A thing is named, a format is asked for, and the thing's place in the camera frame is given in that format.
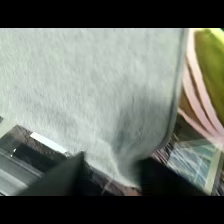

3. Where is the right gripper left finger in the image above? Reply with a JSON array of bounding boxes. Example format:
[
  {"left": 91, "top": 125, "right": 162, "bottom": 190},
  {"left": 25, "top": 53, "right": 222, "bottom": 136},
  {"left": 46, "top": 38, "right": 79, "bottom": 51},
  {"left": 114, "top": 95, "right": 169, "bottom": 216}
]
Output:
[{"left": 19, "top": 151, "right": 88, "bottom": 197}]

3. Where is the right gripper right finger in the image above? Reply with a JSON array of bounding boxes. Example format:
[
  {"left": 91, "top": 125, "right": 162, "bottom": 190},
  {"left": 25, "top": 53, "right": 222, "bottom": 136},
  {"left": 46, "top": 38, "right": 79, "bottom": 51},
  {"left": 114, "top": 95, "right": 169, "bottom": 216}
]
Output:
[{"left": 137, "top": 156, "right": 208, "bottom": 197}]

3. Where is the grey garment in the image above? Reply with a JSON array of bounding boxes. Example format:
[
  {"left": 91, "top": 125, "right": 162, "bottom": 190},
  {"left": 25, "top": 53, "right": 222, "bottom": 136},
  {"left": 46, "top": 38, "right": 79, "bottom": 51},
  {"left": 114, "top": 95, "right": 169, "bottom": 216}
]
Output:
[{"left": 0, "top": 28, "right": 190, "bottom": 188}]

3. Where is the pink garment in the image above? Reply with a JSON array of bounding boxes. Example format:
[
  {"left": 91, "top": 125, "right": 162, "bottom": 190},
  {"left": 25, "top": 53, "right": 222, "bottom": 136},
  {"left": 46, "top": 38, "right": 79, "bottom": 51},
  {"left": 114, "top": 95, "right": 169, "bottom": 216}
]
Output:
[{"left": 177, "top": 29, "right": 224, "bottom": 152}]

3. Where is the green garment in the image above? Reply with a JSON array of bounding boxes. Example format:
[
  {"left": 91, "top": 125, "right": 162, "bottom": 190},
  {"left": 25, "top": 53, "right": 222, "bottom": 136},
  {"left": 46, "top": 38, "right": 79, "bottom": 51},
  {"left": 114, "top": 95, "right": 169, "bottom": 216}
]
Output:
[{"left": 194, "top": 28, "right": 224, "bottom": 125}]

